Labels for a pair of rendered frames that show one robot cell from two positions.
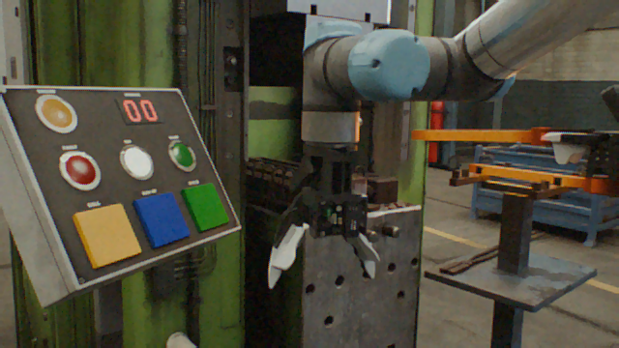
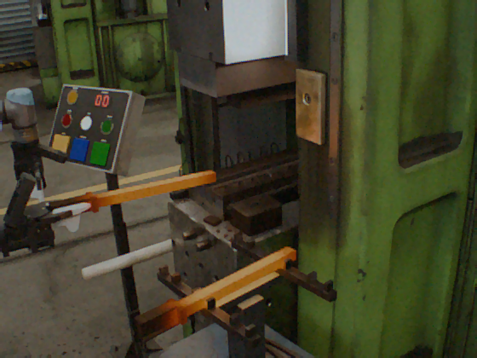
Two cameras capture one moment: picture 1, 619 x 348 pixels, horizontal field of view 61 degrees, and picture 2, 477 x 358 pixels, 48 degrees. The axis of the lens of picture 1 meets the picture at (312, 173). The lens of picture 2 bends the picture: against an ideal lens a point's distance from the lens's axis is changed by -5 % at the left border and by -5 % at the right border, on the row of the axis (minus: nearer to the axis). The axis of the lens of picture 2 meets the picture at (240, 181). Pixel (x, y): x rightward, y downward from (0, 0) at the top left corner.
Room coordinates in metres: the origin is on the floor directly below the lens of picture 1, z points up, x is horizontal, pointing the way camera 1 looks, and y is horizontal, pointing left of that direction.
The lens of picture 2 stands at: (1.44, -1.54, 1.65)
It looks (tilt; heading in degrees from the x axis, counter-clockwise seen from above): 23 degrees down; 94
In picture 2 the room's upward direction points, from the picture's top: 2 degrees counter-clockwise
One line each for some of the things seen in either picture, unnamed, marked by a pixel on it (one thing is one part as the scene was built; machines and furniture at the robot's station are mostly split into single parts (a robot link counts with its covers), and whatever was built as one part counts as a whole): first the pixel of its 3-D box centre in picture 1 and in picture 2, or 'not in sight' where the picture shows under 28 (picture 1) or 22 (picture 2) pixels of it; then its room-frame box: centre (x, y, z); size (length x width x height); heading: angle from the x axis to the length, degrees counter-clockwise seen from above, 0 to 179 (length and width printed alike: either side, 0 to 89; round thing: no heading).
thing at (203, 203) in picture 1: (204, 207); (100, 153); (0.85, 0.18, 1.01); 0.07 x 0.05 x 0.07; 153
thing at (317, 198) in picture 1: (331, 189); (28, 158); (0.68, -0.02, 1.07); 0.09 x 0.08 x 0.12; 18
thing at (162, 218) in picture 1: (161, 219); (80, 149); (0.76, 0.22, 1.01); 0.07 x 0.05 x 0.07; 153
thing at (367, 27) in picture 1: (288, 44); (259, 62); (1.39, 0.07, 1.32); 0.42 x 0.20 x 0.10; 38
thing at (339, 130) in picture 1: (332, 129); (25, 133); (0.69, -0.02, 1.15); 0.08 x 0.08 x 0.05
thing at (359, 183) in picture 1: (285, 181); (262, 177); (1.39, 0.07, 0.96); 0.42 x 0.20 x 0.09; 38
